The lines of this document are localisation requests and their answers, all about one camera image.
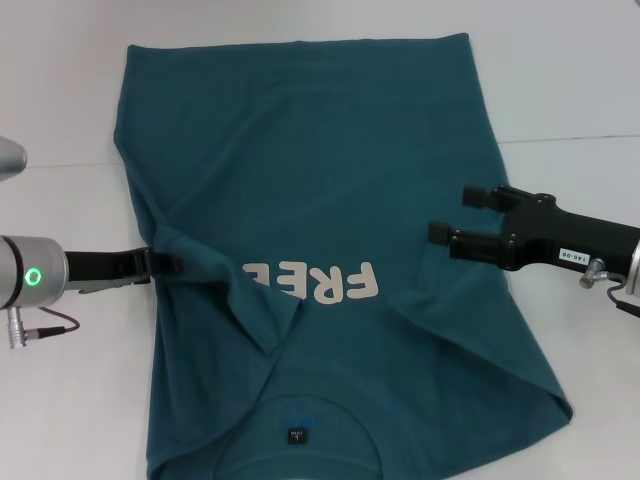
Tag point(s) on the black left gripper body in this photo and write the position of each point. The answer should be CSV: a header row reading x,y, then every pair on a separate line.
x,y
105,267

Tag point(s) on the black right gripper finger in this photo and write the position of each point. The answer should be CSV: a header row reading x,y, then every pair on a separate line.
x,y
467,245
480,197

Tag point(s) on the teal blue printed t-shirt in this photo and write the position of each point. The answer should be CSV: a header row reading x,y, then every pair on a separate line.
x,y
325,175

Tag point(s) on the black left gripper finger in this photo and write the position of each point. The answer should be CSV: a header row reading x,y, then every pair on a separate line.
x,y
167,265

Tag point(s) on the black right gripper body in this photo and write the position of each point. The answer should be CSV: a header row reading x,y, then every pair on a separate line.
x,y
560,237

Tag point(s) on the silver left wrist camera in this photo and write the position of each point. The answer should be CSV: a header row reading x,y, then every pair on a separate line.
x,y
11,159

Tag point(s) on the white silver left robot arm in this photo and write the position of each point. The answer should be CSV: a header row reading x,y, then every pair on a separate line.
x,y
30,272

